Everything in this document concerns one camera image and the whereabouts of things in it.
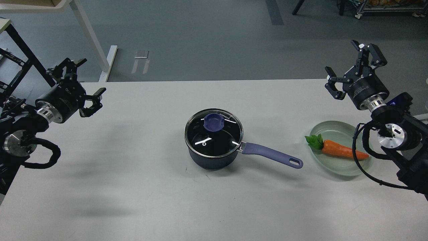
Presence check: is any glass lid blue knob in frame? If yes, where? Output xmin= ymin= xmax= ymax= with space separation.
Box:
xmin=184 ymin=108 xmax=243 ymax=158

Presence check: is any white table leg frame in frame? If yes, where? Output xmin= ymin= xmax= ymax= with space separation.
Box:
xmin=0 ymin=0 xmax=118 ymax=82

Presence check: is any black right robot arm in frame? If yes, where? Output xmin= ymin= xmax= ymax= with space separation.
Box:
xmin=325 ymin=40 xmax=428 ymax=196

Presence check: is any black metal rack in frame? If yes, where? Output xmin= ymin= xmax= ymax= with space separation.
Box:
xmin=0 ymin=20 xmax=56 ymax=106

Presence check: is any toy carrot with leaves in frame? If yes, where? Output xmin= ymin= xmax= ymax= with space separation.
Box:
xmin=304 ymin=134 xmax=354 ymax=160

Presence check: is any wheeled metal cart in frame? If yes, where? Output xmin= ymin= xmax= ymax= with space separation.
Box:
xmin=354 ymin=0 xmax=427 ymax=19

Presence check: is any black chair leg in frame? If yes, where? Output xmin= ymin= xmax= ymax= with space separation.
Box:
xmin=292 ymin=0 xmax=305 ymax=15

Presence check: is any light green oval plate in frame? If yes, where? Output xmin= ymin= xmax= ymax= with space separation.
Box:
xmin=309 ymin=121 xmax=373 ymax=177

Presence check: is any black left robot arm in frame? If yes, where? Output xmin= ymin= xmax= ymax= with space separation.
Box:
xmin=0 ymin=58 xmax=106 ymax=195

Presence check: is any blue saucepan with handle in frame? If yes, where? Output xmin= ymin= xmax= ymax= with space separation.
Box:
xmin=185 ymin=108 xmax=304 ymax=170

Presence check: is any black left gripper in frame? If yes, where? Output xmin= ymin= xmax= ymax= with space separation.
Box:
xmin=35 ymin=58 xmax=106 ymax=124

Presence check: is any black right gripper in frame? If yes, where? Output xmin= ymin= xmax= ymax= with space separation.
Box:
xmin=325 ymin=40 xmax=390 ymax=110

